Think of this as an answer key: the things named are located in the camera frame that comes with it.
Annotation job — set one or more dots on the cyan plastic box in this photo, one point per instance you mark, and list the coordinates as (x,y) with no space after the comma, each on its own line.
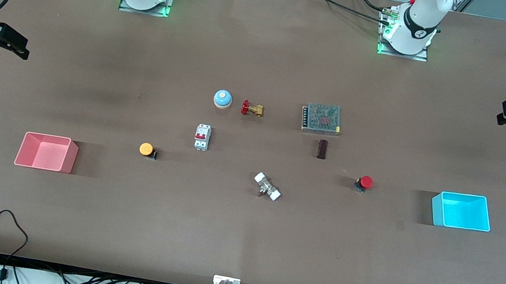
(462,213)

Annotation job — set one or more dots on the metal mesh power supply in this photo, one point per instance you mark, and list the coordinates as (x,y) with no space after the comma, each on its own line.
(321,118)

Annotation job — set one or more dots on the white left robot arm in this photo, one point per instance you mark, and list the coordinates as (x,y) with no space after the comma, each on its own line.
(419,21)

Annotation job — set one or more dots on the blue domed buzzer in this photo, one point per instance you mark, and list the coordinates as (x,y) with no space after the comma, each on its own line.
(223,99)

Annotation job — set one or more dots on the dark brown capacitor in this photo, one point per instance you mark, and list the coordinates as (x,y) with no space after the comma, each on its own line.
(322,149)

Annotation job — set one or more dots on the red push button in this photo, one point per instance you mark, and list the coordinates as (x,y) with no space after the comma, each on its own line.
(364,183)

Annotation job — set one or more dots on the white circuit breaker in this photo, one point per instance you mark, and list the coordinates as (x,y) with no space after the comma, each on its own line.
(202,137)

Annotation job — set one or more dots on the pink plastic box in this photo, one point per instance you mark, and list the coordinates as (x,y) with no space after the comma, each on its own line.
(44,153)

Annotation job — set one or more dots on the yellow push button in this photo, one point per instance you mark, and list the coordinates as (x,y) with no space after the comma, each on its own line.
(146,149)

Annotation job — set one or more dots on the steel fitting white caps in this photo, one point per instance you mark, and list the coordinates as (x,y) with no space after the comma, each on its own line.
(267,187)

